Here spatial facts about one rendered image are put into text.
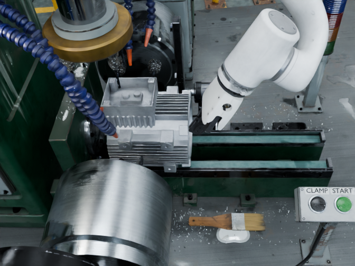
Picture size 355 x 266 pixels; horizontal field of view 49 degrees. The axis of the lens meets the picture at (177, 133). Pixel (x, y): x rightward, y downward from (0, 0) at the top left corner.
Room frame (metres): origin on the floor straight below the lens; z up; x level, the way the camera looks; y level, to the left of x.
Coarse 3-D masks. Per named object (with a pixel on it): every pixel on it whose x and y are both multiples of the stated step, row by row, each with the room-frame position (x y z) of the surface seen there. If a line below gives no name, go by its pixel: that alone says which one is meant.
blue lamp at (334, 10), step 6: (324, 0) 0.93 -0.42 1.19; (330, 0) 0.91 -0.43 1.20; (336, 0) 0.90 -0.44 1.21; (342, 0) 0.90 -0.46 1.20; (324, 6) 0.92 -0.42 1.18; (330, 6) 0.91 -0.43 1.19; (336, 6) 0.90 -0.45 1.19; (342, 6) 0.90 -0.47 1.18; (330, 12) 0.91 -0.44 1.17; (336, 12) 0.90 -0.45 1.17
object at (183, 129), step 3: (183, 90) 0.74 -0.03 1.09; (186, 90) 0.74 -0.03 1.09; (189, 90) 0.74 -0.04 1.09; (183, 93) 0.73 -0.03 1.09; (186, 93) 0.73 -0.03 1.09; (189, 93) 0.73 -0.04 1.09; (189, 96) 0.73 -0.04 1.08; (114, 126) 0.65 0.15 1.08; (180, 126) 0.62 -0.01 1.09; (183, 126) 0.62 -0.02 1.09; (186, 126) 0.62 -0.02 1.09; (180, 129) 0.61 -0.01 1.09; (183, 129) 0.61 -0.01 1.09; (186, 129) 0.61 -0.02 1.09; (180, 132) 0.61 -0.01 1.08; (183, 132) 0.61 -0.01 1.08; (186, 132) 0.61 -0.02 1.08; (180, 135) 0.61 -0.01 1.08; (183, 135) 0.60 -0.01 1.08; (186, 135) 0.60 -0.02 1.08; (189, 159) 0.62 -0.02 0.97; (189, 162) 0.61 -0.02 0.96; (183, 165) 0.61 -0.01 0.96; (186, 165) 0.61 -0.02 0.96; (189, 165) 0.60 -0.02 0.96
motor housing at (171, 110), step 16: (160, 96) 0.71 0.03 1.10; (176, 96) 0.71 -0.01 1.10; (160, 112) 0.66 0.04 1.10; (176, 112) 0.65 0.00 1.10; (128, 128) 0.65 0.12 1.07; (144, 128) 0.64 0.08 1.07; (160, 128) 0.64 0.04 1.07; (176, 128) 0.63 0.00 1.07; (112, 144) 0.62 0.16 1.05; (144, 144) 0.61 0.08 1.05; (176, 144) 0.60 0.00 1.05; (128, 160) 0.61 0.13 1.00; (144, 160) 0.60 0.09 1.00; (160, 160) 0.60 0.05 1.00; (176, 160) 0.59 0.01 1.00
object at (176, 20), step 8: (176, 16) 0.83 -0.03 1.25; (176, 24) 0.80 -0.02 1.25; (176, 32) 0.80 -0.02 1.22; (176, 40) 0.80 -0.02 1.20; (176, 48) 0.80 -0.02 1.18; (176, 56) 0.80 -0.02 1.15; (176, 64) 0.80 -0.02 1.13; (176, 72) 0.80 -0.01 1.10; (176, 80) 0.81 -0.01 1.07; (184, 80) 0.82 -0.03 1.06; (184, 88) 0.80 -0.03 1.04
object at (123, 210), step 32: (96, 160) 0.48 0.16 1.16; (64, 192) 0.43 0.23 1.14; (96, 192) 0.41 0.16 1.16; (128, 192) 0.41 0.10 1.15; (160, 192) 0.44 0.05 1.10; (64, 224) 0.35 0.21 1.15; (96, 224) 0.34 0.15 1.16; (128, 224) 0.35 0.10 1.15; (160, 224) 0.37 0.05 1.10; (96, 256) 0.29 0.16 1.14; (128, 256) 0.29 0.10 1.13; (160, 256) 0.31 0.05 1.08
